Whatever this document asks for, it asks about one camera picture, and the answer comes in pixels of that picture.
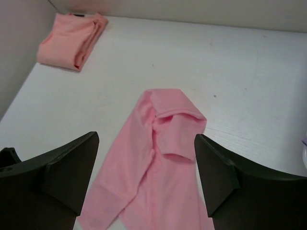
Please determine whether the folded salmon t shirt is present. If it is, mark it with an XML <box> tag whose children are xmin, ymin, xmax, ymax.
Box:
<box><xmin>36</xmin><ymin>13</ymin><xmax>108</xmax><ymax>72</ymax></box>

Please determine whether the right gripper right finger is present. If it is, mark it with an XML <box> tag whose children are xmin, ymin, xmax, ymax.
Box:
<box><xmin>194</xmin><ymin>134</ymin><xmax>307</xmax><ymax>230</ymax></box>

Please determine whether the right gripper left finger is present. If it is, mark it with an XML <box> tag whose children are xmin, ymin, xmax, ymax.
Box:
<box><xmin>0</xmin><ymin>132</ymin><xmax>99</xmax><ymax>230</ymax></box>

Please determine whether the pink t shirt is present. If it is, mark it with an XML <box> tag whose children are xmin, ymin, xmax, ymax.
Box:
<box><xmin>78</xmin><ymin>89</ymin><xmax>214</xmax><ymax>230</ymax></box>

